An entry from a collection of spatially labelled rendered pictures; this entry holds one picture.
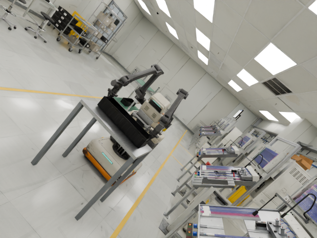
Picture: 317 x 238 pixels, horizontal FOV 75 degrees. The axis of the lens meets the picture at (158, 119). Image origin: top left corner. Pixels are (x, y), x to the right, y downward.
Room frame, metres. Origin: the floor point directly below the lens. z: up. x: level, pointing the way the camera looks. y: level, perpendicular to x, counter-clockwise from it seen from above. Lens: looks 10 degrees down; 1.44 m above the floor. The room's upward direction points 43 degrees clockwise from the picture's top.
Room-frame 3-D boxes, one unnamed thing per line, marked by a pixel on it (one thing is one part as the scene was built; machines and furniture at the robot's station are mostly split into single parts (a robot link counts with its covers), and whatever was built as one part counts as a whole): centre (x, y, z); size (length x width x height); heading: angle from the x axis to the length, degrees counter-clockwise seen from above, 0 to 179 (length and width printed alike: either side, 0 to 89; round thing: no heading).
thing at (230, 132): (7.67, -2.17, 0.95); 1.36 x 0.82 x 1.90; 83
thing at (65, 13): (6.91, 4.57, 0.38); 0.65 x 0.46 x 0.75; 86
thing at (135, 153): (1.86, 0.22, 0.40); 0.70 x 0.45 x 0.80; 79
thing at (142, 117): (2.34, 0.13, 0.84); 0.28 x 0.16 x 0.22; 79
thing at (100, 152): (2.62, 0.07, 0.16); 0.67 x 0.64 x 0.25; 169
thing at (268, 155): (2.95, -1.51, 1.52); 0.51 x 0.13 x 0.27; 173
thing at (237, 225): (3.00, -1.64, 0.31); 0.70 x 0.65 x 0.62; 173
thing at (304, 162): (3.03, -1.82, 1.82); 0.68 x 0.30 x 0.20; 173
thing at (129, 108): (4.65, 0.76, 0.55); 0.91 x 0.46 x 1.10; 173
